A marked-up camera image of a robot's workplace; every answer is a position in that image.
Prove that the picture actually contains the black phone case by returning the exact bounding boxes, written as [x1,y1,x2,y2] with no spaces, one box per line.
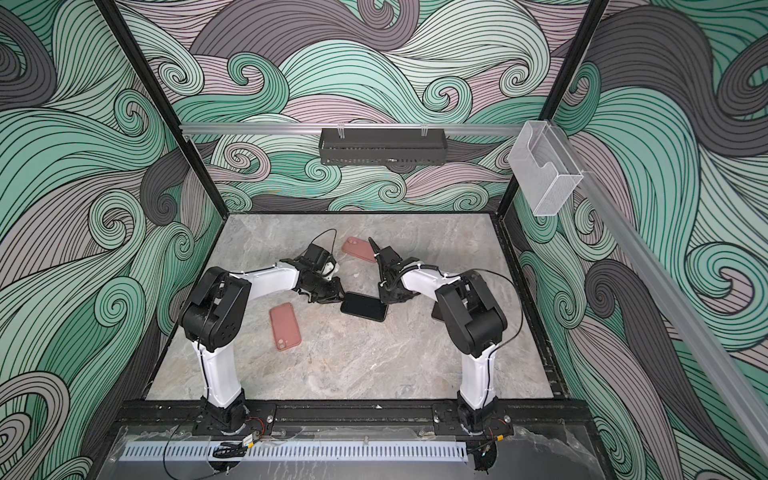
[340,292,388,322]

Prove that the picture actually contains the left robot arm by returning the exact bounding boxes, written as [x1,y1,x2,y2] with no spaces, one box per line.
[180,243,345,431]

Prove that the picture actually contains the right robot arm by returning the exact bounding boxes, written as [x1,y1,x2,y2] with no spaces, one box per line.
[368,239,508,432]

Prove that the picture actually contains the pink phone case far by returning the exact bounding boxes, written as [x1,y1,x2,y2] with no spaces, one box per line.
[341,237,377,263]

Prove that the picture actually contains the pink phone case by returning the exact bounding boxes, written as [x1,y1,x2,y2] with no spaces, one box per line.
[269,303,302,351]
[341,237,377,263]

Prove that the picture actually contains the pink phone case near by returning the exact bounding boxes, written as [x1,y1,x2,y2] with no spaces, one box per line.
[269,303,302,351]

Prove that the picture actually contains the purple-edged black smartphone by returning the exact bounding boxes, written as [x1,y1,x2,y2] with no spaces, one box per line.
[431,302,444,322]

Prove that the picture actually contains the black wall tray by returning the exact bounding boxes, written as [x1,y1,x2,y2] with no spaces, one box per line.
[318,127,448,166]

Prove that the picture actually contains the aluminium wall rail back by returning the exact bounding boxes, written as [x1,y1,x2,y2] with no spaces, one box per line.
[179,122,523,137]

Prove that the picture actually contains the aluminium wall rail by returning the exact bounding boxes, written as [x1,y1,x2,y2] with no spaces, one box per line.
[550,125,767,460]
[179,122,523,137]

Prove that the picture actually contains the clear acrylic wall holder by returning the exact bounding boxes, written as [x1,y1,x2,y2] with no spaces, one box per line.
[507,121,583,217]

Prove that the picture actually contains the white slotted cable duct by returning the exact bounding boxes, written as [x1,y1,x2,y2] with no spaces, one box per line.
[118,440,469,463]

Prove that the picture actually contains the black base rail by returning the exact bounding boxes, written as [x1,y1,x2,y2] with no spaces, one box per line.
[117,399,591,433]

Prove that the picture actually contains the aluminium wall rail right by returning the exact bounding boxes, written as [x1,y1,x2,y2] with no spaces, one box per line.
[550,125,767,460]

